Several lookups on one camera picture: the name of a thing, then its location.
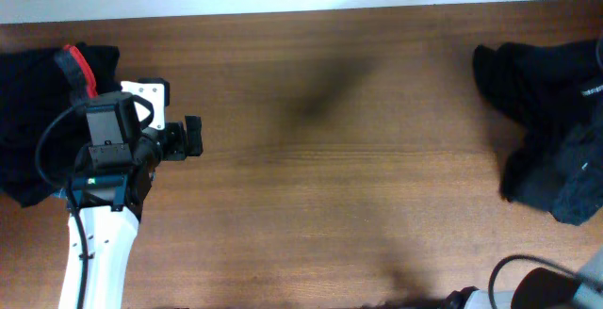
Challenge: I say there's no black garment red waistband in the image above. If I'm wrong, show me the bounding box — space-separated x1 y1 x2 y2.
54 44 98 105

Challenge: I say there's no crumpled black clothes pile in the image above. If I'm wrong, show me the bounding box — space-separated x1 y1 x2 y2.
472 40 602 226

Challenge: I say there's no folded black clothes stack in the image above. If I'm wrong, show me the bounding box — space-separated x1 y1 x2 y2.
1 42 121 207

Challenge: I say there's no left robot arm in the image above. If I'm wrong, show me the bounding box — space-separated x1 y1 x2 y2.
59 92 203 308

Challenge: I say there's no left black camera cable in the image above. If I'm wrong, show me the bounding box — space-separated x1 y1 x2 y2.
35 94 155 309

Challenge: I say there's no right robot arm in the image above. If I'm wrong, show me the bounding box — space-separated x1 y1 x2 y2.
439 252 602 309

